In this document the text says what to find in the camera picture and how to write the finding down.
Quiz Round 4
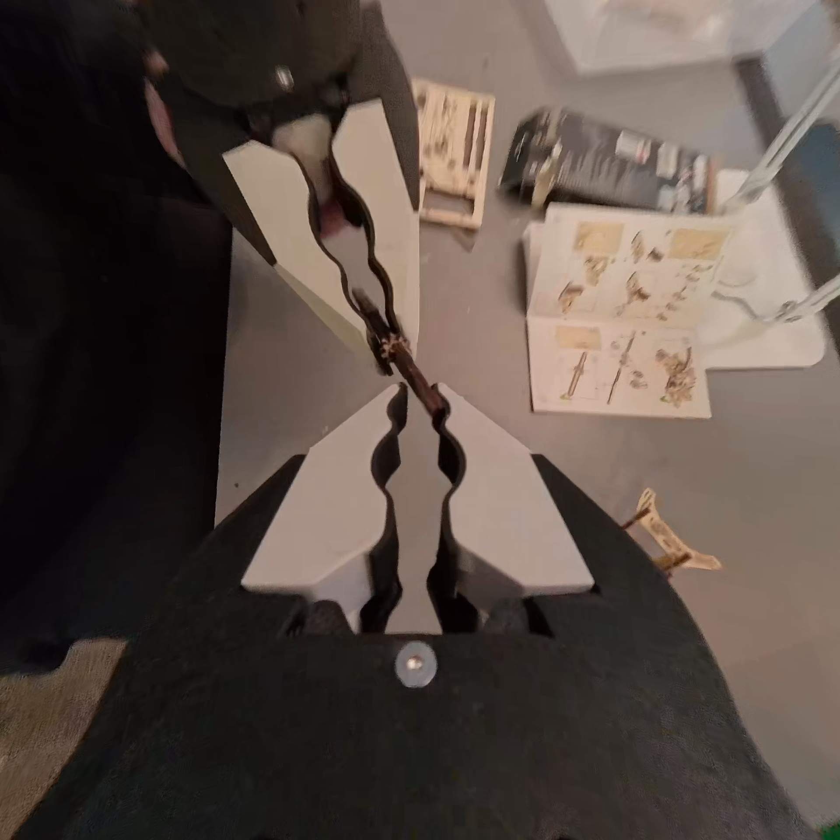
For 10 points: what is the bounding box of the open instruction booklet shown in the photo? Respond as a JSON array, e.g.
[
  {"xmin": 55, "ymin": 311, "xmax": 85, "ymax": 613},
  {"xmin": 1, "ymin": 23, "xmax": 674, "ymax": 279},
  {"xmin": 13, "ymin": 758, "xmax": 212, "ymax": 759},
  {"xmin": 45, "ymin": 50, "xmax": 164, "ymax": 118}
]
[{"xmin": 525, "ymin": 203, "xmax": 739, "ymax": 421}]

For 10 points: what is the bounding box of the dark blue cloth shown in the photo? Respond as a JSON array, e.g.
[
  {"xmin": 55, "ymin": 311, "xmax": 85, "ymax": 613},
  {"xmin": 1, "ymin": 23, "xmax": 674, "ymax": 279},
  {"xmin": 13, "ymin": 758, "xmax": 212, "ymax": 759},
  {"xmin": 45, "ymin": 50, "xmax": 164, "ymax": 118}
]
[{"xmin": 797, "ymin": 121, "xmax": 840, "ymax": 263}]

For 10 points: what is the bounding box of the wooden axle rod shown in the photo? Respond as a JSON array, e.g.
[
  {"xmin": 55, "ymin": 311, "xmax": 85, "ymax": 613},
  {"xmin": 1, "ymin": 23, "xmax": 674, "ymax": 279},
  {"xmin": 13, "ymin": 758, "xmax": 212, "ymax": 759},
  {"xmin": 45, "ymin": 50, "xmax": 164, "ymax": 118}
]
[{"xmin": 351, "ymin": 289, "xmax": 448, "ymax": 417}]

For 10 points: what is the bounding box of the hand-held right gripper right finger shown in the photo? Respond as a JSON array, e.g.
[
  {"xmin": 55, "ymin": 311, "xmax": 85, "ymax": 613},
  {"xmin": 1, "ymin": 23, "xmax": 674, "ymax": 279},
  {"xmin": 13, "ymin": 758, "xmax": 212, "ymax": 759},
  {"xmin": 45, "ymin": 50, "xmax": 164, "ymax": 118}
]
[{"xmin": 427, "ymin": 382, "xmax": 595, "ymax": 634}]

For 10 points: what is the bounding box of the white-based clear acrylic stand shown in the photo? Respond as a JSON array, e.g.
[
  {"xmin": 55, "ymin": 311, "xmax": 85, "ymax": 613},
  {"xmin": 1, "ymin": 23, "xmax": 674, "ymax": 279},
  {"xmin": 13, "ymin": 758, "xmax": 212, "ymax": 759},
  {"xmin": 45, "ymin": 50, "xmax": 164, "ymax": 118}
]
[{"xmin": 696, "ymin": 66, "xmax": 840, "ymax": 371}]

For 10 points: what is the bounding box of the person's dark clothing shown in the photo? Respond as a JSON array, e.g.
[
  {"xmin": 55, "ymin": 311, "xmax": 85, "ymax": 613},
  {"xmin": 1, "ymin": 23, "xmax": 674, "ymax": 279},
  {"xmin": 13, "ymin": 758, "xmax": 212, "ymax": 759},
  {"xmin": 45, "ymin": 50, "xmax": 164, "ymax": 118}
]
[{"xmin": 0, "ymin": 0, "xmax": 232, "ymax": 677}]

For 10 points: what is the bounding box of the clear plastic storage box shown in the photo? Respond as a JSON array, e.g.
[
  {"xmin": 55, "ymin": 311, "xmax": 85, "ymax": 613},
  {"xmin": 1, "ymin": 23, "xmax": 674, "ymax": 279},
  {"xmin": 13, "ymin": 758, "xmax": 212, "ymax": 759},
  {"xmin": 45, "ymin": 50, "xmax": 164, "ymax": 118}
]
[{"xmin": 545, "ymin": 0, "xmax": 840, "ymax": 73}]

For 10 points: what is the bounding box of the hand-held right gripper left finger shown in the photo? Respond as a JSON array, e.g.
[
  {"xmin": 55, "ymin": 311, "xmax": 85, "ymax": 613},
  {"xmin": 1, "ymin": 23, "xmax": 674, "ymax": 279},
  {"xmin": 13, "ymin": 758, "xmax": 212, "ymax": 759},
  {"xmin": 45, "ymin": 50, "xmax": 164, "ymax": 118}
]
[{"xmin": 241, "ymin": 384, "xmax": 408, "ymax": 634}]

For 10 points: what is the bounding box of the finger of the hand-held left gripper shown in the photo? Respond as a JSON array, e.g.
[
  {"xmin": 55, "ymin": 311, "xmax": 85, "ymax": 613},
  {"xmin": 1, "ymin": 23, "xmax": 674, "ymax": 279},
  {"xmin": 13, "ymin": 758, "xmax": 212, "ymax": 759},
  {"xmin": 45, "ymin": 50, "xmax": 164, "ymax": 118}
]
[
  {"xmin": 223, "ymin": 140, "xmax": 395, "ymax": 358},
  {"xmin": 331, "ymin": 98, "xmax": 421, "ymax": 349}
]

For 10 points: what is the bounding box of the laser-cut wooden parts sheet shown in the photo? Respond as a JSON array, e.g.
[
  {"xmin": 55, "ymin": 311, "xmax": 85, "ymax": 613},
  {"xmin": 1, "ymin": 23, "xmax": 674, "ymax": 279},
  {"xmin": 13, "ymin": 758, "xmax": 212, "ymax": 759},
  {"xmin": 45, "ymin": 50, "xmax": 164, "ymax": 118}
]
[{"xmin": 413, "ymin": 79, "xmax": 496, "ymax": 231}]

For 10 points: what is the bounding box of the black model kit box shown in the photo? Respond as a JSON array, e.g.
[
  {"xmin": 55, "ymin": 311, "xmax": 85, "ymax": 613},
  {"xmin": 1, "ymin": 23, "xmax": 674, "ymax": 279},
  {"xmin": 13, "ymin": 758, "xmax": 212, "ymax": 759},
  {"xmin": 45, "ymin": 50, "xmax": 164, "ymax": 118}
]
[{"xmin": 499, "ymin": 108, "xmax": 716, "ymax": 214}]

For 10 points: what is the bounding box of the person's left hand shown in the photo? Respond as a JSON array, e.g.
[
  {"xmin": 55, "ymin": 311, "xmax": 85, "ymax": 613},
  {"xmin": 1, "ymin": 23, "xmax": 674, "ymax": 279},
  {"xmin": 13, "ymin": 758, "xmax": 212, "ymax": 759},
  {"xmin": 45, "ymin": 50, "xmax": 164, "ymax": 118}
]
[{"xmin": 146, "ymin": 56, "xmax": 188, "ymax": 165}]

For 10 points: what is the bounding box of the partly built wooden model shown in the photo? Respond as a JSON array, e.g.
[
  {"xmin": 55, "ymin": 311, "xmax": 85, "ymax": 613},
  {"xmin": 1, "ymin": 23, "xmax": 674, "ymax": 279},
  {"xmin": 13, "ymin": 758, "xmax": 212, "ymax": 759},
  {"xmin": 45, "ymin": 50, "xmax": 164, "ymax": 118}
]
[{"xmin": 620, "ymin": 487, "xmax": 723, "ymax": 578}]

